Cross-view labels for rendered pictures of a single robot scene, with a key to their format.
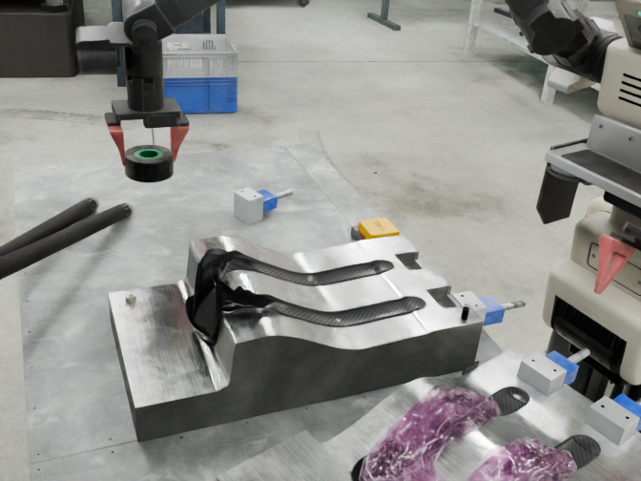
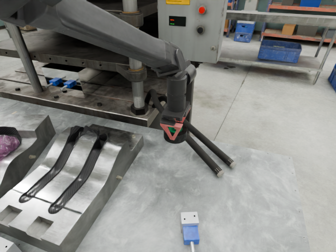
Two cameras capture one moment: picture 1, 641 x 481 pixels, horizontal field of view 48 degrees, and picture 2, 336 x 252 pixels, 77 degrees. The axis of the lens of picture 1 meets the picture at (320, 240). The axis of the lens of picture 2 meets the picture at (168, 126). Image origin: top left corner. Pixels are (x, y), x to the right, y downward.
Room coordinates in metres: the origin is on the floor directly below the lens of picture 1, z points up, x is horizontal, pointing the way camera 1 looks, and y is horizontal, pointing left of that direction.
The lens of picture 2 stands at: (1.46, -0.14, 1.43)
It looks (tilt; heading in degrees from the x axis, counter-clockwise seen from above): 36 degrees down; 132
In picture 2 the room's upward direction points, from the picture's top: straight up
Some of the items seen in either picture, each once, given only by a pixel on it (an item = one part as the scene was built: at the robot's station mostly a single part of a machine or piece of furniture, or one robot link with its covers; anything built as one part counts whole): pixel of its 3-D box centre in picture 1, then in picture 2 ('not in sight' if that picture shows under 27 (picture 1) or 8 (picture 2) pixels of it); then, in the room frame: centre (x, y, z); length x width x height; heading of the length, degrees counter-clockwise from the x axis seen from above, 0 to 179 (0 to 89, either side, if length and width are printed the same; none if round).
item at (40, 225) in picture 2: (412, 270); (42, 230); (1.01, -0.15, 0.87); 0.05 x 0.05 x 0.04; 24
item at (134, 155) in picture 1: (149, 163); (175, 132); (1.09, 0.30, 0.99); 0.08 x 0.08 x 0.04
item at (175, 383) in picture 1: (291, 310); (81, 167); (0.87, 0.03, 0.87); 0.50 x 0.26 x 0.14; 114
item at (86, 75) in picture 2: not in sight; (87, 68); (0.06, 0.55, 0.87); 0.50 x 0.27 x 0.17; 114
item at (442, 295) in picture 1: (444, 306); (11, 218); (0.91, -0.20, 0.87); 0.05 x 0.05 x 0.04; 24
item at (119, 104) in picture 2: not in sight; (91, 78); (-0.02, 0.60, 0.76); 1.30 x 0.84 x 0.07; 24
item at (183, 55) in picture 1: (181, 55); not in sight; (4.11, 0.88, 0.28); 0.61 x 0.41 x 0.15; 106
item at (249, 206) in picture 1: (266, 199); (191, 238); (1.31, 0.12, 0.83); 0.13 x 0.05 x 0.05; 135
